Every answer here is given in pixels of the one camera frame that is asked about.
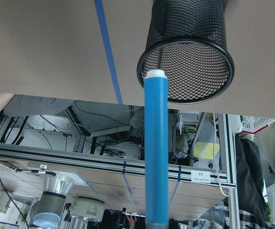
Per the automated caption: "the aluminium table frame rail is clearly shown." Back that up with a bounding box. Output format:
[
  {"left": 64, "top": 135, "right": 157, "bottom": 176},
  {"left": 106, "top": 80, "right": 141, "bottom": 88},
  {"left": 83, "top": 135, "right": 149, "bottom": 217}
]
[{"left": 0, "top": 144, "right": 235, "bottom": 188}]

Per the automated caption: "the neighbouring grey robot arm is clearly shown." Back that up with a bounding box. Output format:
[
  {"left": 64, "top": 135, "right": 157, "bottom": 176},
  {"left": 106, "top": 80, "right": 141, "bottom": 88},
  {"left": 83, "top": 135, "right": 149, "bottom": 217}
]
[{"left": 31, "top": 174, "right": 74, "bottom": 228}]

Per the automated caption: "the blue highlighter pen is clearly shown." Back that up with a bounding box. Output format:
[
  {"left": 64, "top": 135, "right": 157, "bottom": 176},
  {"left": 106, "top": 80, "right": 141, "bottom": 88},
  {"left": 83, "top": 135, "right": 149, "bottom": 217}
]
[{"left": 144, "top": 69, "right": 168, "bottom": 229}]

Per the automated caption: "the black mesh pen cup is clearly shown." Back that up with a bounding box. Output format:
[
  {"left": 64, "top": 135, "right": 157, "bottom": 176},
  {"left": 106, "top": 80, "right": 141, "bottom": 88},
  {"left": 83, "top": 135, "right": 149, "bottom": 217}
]
[{"left": 137, "top": 0, "right": 234, "bottom": 104}]

